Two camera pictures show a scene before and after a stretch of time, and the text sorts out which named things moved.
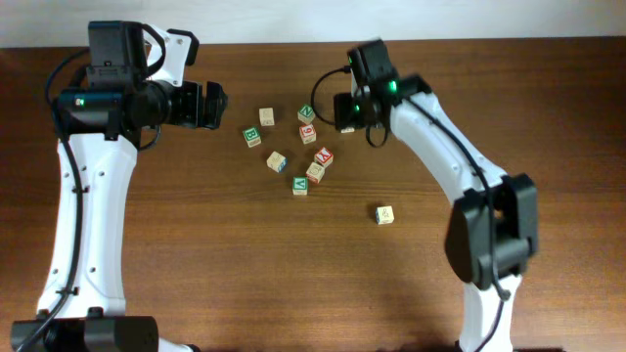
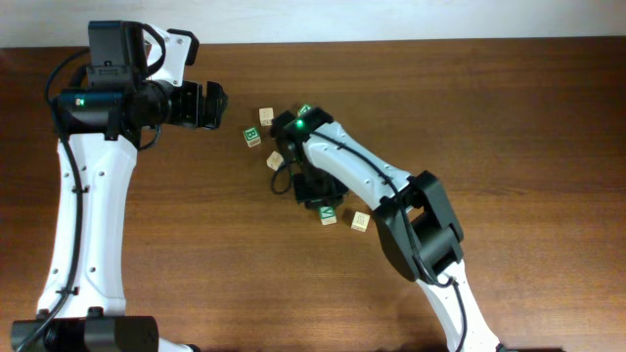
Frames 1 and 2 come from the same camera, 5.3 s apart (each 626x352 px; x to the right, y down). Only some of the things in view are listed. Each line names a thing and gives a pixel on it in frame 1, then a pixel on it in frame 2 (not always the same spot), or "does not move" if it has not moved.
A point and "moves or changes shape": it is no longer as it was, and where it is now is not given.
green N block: x=306 y=113 does not move
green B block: x=252 y=135 does not move
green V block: x=299 y=186 moves or changes shape
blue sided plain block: x=277 y=161 does not move
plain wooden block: x=266 y=115 does not move
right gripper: x=343 y=111 -> x=316 y=194
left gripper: x=211 y=107 does not move
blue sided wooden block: x=384 y=215 moves or changes shape
